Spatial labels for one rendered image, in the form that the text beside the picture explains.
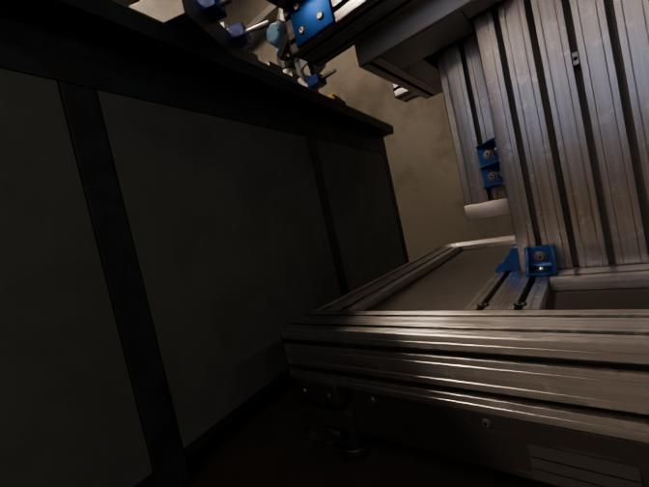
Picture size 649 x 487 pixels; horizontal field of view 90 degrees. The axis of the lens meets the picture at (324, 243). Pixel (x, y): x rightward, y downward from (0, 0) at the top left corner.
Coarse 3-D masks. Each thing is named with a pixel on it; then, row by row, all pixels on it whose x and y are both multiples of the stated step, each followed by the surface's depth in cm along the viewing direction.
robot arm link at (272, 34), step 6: (282, 12) 120; (276, 18) 122; (282, 18) 121; (270, 24) 122; (276, 24) 120; (282, 24) 121; (270, 30) 122; (276, 30) 120; (282, 30) 121; (270, 36) 122; (276, 36) 121; (282, 36) 121; (270, 42) 123; (276, 42) 122
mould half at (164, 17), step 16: (144, 0) 58; (160, 0) 57; (176, 0) 57; (192, 0) 60; (160, 16) 58; (176, 16) 57; (192, 16) 59; (192, 32) 62; (208, 32) 63; (224, 32) 70; (224, 48) 69; (240, 48) 77
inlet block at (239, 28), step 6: (222, 24) 72; (240, 24) 72; (258, 24) 72; (264, 24) 72; (228, 30) 73; (234, 30) 72; (240, 30) 72; (246, 30) 73; (252, 30) 73; (258, 30) 73; (234, 36) 72; (240, 36) 72; (246, 36) 73; (234, 42) 74; (240, 42) 74; (246, 42) 75
